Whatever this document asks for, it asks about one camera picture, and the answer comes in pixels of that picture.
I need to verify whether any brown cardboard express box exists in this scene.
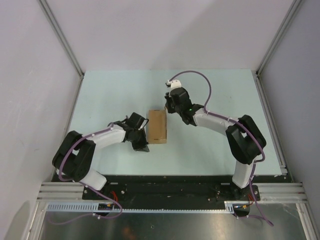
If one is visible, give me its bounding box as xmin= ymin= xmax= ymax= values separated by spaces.
xmin=147 ymin=109 xmax=167 ymax=144

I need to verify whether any grey slotted cable duct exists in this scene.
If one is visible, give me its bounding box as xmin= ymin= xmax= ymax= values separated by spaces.
xmin=46 ymin=202 xmax=235 ymax=214

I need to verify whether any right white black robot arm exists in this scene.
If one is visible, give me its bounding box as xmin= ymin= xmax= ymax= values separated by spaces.
xmin=164 ymin=86 xmax=267 ymax=201

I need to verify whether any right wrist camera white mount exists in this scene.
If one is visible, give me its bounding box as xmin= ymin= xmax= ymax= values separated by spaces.
xmin=165 ymin=79 xmax=182 ymax=90

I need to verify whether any aluminium frame post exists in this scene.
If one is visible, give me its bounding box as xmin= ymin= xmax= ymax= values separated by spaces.
xmin=37 ymin=0 xmax=85 ymax=77
xmin=255 ymin=0 xmax=305 ymax=76

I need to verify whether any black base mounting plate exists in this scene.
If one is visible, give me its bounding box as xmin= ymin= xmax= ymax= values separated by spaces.
xmin=82 ymin=177 xmax=261 ymax=209

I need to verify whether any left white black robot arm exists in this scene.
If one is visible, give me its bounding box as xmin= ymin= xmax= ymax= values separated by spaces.
xmin=52 ymin=112 xmax=150 ymax=200

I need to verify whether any aluminium front rail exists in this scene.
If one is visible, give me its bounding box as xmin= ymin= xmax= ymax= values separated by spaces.
xmin=37 ymin=182 xmax=308 ymax=204

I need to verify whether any aluminium frame post right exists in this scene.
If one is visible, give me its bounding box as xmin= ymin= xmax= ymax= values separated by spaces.
xmin=255 ymin=0 xmax=305 ymax=76

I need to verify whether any aluminium frame post left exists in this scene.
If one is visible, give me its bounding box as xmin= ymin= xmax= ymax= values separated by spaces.
xmin=37 ymin=0 xmax=85 ymax=77

